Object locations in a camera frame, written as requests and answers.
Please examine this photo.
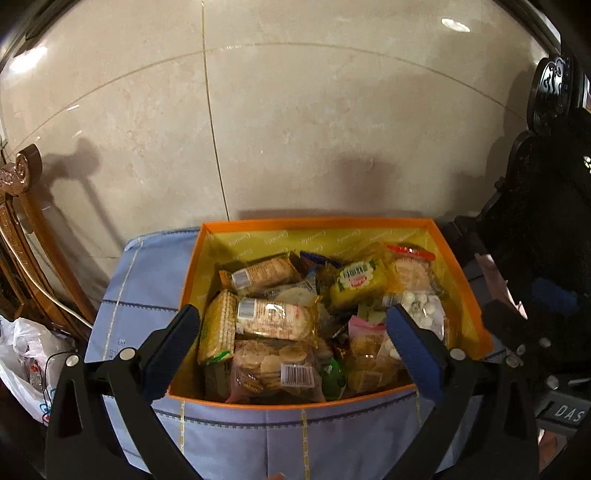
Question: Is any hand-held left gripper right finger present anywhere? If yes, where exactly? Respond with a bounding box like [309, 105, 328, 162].
[385, 304, 541, 480]

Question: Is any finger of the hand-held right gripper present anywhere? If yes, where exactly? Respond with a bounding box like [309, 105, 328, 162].
[480, 277, 580, 370]

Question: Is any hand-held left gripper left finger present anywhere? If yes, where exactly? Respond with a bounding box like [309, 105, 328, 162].
[45, 305, 204, 480]

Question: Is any orange cardboard box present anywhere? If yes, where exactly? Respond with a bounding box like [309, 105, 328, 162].
[167, 218, 494, 406]

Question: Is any round cracker packet with barcode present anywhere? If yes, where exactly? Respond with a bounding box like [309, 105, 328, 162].
[235, 298, 319, 342]

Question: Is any white candy ball packet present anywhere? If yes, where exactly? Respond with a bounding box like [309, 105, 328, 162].
[383, 291, 451, 347]

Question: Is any pink label chips packet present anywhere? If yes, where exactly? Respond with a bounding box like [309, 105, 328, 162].
[346, 316, 407, 393]

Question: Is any square cracker yellow packet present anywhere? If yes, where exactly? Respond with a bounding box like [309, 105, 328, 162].
[198, 290, 238, 365]

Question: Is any light blue tablecloth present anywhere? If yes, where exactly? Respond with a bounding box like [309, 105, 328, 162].
[85, 226, 527, 480]

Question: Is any red-topped cracker packet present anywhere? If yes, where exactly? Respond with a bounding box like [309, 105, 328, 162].
[385, 244, 444, 296]

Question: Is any small green snack packet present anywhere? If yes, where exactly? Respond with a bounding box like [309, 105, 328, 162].
[321, 357, 347, 400]

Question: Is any yellow packet with red label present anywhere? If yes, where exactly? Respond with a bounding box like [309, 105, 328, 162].
[329, 258, 393, 310]

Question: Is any rectangular cracker clear packet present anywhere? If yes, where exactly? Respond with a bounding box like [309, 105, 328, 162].
[219, 256, 303, 294]

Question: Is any clear round cracker packet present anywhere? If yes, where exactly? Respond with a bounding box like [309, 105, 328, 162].
[265, 284, 319, 306]

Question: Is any dark blue snack packet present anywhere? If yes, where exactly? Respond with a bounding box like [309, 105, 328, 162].
[300, 251, 342, 278]

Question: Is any white plastic bag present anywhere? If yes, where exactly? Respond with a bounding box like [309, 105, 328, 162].
[0, 316, 77, 425]

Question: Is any carved wooden chair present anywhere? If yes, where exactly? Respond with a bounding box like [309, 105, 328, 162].
[0, 143, 98, 342]

